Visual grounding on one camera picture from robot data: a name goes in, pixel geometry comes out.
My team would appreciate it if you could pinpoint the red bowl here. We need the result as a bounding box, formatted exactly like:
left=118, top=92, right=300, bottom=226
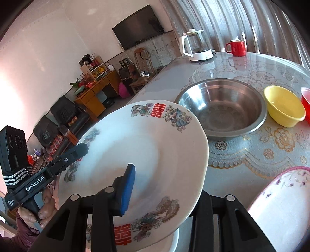
left=301, top=87, right=310, bottom=117

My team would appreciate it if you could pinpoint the person's left forearm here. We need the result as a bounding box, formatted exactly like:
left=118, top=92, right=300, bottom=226
left=0, top=211, right=41, bottom=252

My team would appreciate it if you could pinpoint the white dragon print plate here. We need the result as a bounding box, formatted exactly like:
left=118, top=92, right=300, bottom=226
left=58, top=99, right=209, bottom=252

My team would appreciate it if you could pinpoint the white floral plate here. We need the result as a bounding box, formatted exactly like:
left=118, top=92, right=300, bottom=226
left=247, top=166, right=310, bottom=251

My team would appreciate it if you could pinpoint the person's left hand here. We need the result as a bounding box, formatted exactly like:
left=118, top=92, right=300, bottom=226
left=16, top=188, right=60, bottom=234

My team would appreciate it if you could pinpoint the wooden shelf unit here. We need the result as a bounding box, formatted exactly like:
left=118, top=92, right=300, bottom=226
left=79, top=54, right=109, bottom=81

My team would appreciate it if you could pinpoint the black speaker box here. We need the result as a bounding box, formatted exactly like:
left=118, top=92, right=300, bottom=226
left=118, top=65, right=132, bottom=81

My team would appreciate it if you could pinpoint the black armchair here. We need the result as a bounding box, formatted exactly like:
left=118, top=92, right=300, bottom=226
left=33, top=116, right=78, bottom=167
left=50, top=95, right=90, bottom=143

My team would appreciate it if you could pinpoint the yellow bowl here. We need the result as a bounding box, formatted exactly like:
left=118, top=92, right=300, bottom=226
left=263, top=85, right=306, bottom=128

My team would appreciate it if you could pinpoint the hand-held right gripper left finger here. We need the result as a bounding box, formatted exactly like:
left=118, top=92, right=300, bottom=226
left=30, top=164, right=136, bottom=252

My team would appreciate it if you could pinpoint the green potted plant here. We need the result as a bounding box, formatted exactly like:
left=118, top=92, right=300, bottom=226
left=70, top=78, right=85, bottom=91

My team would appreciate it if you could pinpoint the wooden chair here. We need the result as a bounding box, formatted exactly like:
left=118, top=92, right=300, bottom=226
left=129, top=48, right=157, bottom=94

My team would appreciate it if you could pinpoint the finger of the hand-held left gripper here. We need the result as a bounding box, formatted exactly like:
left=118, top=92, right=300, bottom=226
left=54, top=143, right=88, bottom=173

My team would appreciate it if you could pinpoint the black wall television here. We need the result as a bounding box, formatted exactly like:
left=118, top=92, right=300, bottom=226
left=112, top=4, right=165, bottom=50

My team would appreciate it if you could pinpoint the pink bag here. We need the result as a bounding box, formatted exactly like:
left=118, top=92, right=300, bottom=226
left=118, top=82, right=130, bottom=98

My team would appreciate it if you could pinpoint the red mug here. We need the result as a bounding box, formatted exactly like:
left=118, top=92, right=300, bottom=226
left=225, top=40, right=247, bottom=57

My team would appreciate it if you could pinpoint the wooden desk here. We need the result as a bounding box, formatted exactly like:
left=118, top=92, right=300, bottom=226
left=75, top=70, right=121, bottom=118

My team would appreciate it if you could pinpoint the grey sheer curtain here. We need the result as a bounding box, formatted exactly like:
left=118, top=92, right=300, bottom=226
left=170, top=0, right=308, bottom=71

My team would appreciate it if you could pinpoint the stainless steel basin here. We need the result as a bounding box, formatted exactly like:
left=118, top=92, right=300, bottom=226
left=174, top=78, right=267, bottom=139

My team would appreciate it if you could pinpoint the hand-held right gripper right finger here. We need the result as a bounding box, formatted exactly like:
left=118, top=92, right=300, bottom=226
left=189, top=190, right=276, bottom=252

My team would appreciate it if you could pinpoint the white glass electric kettle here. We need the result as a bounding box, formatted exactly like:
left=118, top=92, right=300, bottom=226
left=179, top=29, right=215, bottom=61

